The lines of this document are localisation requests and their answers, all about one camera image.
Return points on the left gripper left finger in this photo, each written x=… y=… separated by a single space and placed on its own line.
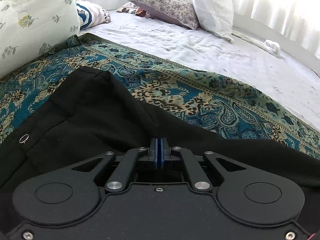
x=116 y=174

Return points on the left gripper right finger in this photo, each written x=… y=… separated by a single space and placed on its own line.
x=183 y=170

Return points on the black pants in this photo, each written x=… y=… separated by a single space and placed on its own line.
x=92 y=112

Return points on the teal paisley bedspread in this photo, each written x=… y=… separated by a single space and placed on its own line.
x=212 y=101

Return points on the white bed sheet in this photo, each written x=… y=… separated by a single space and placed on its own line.
x=284 y=79

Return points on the small white cloth bundle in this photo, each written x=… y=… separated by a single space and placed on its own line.
x=273 y=47

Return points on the white pillow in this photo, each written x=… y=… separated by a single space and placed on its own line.
x=216 y=17

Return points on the grey floral pillow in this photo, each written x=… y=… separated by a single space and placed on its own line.
x=178 y=12

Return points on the blue striped cloth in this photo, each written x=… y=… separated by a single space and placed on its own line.
x=91 y=14

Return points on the white floral duvet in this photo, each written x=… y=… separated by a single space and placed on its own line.
x=30 y=28

